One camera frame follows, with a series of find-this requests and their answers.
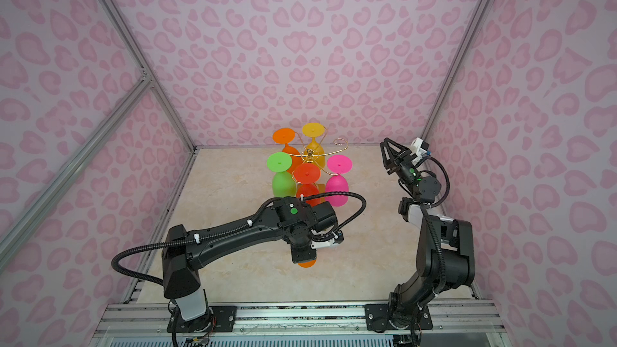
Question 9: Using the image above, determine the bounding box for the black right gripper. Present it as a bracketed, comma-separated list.
[380, 143, 426, 201]

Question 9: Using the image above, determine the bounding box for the pink wine glass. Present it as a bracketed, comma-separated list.
[326, 154, 353, 207]

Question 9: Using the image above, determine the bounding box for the red wine glass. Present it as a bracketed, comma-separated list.
[292, 162, 321, 198]

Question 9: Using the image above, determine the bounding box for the orange wine glass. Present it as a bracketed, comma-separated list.
[273, 128, 302, 174]
[298, 260, 316, 268]

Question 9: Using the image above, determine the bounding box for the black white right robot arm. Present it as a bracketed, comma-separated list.
[379, 138, 475, 331]

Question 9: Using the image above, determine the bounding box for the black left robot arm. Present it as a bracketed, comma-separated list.
[162, 197, 344, 322]

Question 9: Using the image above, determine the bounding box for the green wine glass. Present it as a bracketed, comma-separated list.
[266, 152, 297, 198]

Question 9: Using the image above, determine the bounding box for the yellow wine glass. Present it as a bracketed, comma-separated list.
[302, 122, 326, 170]

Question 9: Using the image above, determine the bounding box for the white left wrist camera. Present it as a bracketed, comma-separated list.
[310, 231, 345, 250]

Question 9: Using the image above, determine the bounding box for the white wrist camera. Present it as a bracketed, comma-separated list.
[310, 231, 345, 250]
[410, 138, 431, 158]

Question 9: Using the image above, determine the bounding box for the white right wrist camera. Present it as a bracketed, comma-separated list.
[410, 138, 431, 158]

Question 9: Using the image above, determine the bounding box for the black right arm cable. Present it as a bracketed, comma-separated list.
[416, 156, 452, 300]

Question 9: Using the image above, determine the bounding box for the gold wire glass rack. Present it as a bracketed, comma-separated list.
[276, 134, 349, 177]

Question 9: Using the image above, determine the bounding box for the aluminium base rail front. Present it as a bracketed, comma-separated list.
[90, 299, 511, 346]

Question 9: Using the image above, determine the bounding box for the aluminium corner frame post right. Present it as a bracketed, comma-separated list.
[420, 0, 495, 141]

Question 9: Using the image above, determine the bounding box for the aluminium corner frame post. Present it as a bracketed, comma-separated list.
[420, 0, 495, 141]
[97, 0, 197, 154]

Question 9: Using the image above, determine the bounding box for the aluminium diagonal frame bar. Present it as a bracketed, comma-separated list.
[1, 75, 152, 271]

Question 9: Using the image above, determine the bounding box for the aluminium corner frame post left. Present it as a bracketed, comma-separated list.
[97, 0, 197, 154]

